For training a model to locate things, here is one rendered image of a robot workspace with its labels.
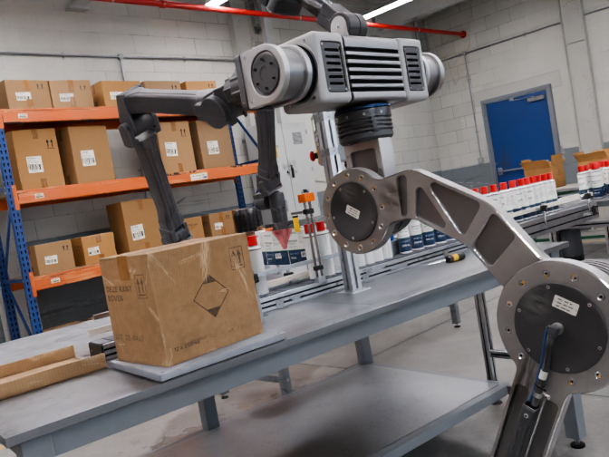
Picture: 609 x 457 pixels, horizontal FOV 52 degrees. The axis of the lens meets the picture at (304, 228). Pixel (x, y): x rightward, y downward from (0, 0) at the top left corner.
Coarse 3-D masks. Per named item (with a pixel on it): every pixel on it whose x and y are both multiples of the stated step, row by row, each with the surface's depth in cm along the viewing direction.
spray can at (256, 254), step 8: (248, 240) 211; (256, 240) 212; (248, 248) 211; (256, 248) 211; (256, 256) 211; (256, 264) 211; (256, 272) 211; (264, 280) 212; (256, 288) 211; (264, 288) 211
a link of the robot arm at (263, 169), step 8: (256, 112) 209; (264, 112) 207; (272, 112) 208; (256, 120) 210; (264, 120) 208; (272, 120) 210; (256, 128) 212; (264, 128) 210; (272, 128) 211; (264, 136) 212; (272, 136) 213; (264, 144) 214; (272, 144) 215; (264, 152) 216; (272, 152) 216; (264, 160) 218; (272, 160) 218; (264, 168) 219; (272, 168) 220; (256, 176) 223; (264, 176) 221; (272, 176) 221; (256, 184) 225; (272, 184) 223
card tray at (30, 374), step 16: (48, 352) 182; (64, 352) 185; (0, 368) 174; (16, 368) 177; (32, 368) 179; (48, 368) 176; (64, 368) 160; (80, 368) 162; (96, 368) 165; (0, 384) 151; (16, 384) 153; (32, 384) 155; (48, 384) 157; (0, 400) 150
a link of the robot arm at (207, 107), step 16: (128, 96) 165; (144, 96) 162; (160, 96) 158; (176, 96) 154; (192, 96) 151; (208, 96) 144; (128, 112) 168; (144, 112) 173; (160, 112) 161; (176, 112) 157; (192, 112) 153; (208, 112) 145; (224, 112) 142; (144, 128) 173
